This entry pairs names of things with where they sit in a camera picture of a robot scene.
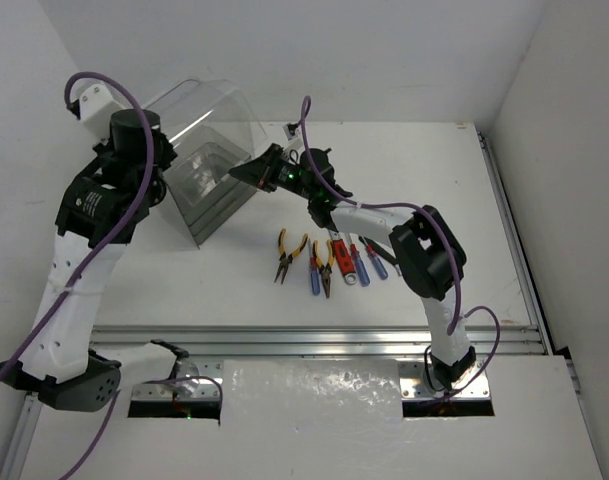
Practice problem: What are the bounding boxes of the red blue screwdriver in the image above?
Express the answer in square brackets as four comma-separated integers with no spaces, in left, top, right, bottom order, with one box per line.
[347,234,370,287]
[308,240,321,296]
[358,236,388,280]

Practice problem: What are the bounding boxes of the aluminium frame rail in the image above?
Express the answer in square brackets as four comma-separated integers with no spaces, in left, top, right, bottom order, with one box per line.
[0,124,585,480]

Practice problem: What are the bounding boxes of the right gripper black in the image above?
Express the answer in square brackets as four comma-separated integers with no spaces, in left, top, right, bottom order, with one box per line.
[231,142,316,201]

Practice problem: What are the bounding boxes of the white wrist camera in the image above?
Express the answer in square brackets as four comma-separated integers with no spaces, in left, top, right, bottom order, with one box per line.
[283,123,300,142]
[67,82,127,143]

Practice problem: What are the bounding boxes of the yellow black long-nose pliers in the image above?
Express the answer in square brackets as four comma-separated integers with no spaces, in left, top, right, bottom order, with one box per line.
[313,240,335,299]

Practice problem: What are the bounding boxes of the black handled adjustable wrench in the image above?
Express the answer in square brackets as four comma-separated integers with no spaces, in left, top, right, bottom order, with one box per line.
[378,247,402,276]

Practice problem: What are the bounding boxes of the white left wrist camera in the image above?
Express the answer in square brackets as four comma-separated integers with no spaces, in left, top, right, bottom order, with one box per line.
[67,82,127,143]

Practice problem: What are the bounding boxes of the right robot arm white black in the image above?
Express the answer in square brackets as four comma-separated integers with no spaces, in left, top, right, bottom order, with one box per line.
[229,144,476,390]

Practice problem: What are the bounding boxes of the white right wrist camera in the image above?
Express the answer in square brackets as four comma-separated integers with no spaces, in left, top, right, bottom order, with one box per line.
[283,123,300,142]

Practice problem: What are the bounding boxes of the red handled adjustable wrench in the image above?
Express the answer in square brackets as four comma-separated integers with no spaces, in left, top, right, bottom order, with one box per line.
[329,230,358,286]

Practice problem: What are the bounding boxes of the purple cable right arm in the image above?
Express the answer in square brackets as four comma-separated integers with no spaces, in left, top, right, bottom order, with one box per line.
[299,95,501,401]

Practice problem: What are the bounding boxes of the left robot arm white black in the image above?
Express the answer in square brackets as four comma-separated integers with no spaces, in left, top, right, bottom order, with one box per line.
[0,109,188,412]

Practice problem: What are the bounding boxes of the yellow black needle-nose pliers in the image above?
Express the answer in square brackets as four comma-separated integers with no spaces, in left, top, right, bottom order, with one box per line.
[274,228,309,284]

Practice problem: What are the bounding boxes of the clear stacked plastic container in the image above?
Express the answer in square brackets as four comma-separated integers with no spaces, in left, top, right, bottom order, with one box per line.
[163,126,255,246]

